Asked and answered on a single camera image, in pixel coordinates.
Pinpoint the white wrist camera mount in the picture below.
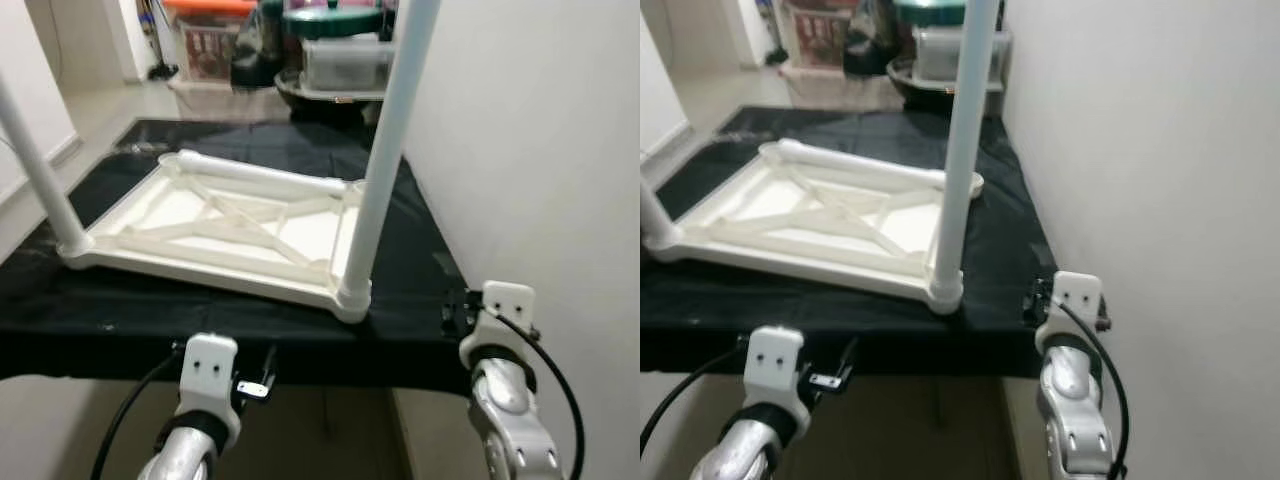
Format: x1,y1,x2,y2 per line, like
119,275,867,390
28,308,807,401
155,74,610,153
178,333,241,421
470,280,536,351
745,325,806,421
1038,270,1104,346

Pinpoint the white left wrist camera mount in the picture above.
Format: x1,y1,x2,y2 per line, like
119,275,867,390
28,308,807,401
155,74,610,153
745,325,806,421
178,333,241,421

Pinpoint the orange-lidded clear storage bin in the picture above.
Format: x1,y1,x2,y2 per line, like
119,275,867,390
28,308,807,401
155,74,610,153
780,0,866,71
160,0,259,86

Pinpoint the green round lid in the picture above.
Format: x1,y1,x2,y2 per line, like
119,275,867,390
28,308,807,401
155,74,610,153
282,5,386,41
895,0,976,29

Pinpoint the black plastic bag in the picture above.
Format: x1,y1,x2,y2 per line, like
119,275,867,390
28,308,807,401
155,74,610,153
228,0,291,93
840,0,906,79

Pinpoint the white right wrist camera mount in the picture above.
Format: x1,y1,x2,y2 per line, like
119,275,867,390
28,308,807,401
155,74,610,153
1038,270,1104,346
470,280,536,351

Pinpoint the black floor mop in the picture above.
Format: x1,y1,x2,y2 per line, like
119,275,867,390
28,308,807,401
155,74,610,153
755,0,786,66
140,0,181,81

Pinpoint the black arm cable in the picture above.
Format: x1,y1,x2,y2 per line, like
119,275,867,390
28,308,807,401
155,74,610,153
90,345,186,480
490,310,587,480
640,340,751,456
1055,298,1131,480

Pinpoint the black tablecloth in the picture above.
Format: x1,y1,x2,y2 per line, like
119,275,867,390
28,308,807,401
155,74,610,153
0,118,486,391
640,105,1061,376

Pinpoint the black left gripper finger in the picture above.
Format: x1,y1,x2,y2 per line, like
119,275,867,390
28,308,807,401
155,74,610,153
808,338,861,393
237,345,279,403

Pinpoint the white plastic table top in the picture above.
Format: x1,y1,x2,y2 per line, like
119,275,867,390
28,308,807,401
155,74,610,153
58,150,376,323
645,140,986,316

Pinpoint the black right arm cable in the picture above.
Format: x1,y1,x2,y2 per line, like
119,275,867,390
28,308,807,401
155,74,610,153
490,310,587,480
1055,298,1131,480

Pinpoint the beige patterned box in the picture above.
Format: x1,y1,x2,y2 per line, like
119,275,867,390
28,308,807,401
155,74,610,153
165,78,291,123
780,65,901,111

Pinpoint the black round basin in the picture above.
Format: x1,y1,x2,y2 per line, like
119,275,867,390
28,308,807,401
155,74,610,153
272,68,391,121
885,58,966,109

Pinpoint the clear plastic container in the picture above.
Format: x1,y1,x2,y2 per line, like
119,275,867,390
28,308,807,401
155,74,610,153
912,25,1013,83
300,38,396,93

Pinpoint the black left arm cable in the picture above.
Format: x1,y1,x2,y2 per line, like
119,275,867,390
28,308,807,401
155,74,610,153
90,345,186,480
640,340,751,456

